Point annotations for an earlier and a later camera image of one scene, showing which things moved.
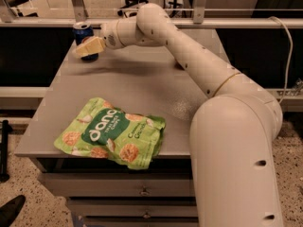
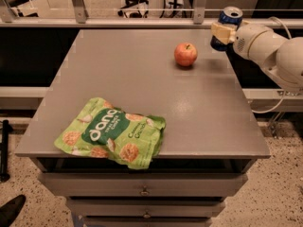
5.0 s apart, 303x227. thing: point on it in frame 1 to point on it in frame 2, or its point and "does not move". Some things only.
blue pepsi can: x=84 y=29 to x=229 y=15
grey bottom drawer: x=141 y=221 does not move
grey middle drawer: x=134 y=208 does not move
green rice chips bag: x=103 y=130 does not move
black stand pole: x=6 y=129 does not move
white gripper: x=109 y=37 to x=246 y=40
